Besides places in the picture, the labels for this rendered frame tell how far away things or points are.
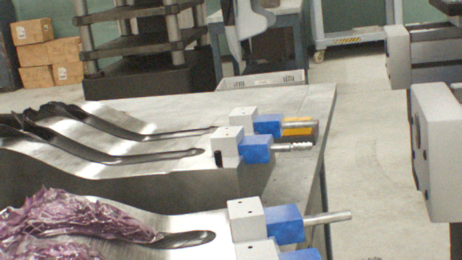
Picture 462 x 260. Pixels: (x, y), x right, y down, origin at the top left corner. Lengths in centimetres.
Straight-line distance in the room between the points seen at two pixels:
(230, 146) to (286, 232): 19
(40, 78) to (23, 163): 681
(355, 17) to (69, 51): 350
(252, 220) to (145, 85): 421
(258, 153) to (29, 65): 699
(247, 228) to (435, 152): 22
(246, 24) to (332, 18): 636
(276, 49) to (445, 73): 553
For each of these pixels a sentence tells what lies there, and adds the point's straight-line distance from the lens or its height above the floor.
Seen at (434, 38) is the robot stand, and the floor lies 98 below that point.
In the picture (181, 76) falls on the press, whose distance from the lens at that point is 469.
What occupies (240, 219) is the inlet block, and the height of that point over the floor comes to 88.
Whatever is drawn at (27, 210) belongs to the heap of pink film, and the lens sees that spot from 63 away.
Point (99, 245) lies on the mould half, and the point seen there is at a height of 88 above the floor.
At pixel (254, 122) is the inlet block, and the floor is 90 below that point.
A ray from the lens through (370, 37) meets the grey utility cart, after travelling 656.
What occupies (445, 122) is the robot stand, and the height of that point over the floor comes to 99.
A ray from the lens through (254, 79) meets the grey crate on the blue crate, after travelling 428.
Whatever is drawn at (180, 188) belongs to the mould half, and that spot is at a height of 86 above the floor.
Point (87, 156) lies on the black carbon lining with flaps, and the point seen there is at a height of 89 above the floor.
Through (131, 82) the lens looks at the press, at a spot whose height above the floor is 34.
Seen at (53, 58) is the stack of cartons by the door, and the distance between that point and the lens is 753.
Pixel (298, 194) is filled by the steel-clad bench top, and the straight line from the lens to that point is 85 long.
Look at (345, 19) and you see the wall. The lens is 718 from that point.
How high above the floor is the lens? 113
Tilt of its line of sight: 16 degrees down
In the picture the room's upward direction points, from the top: 7 degrees counter-clockwise
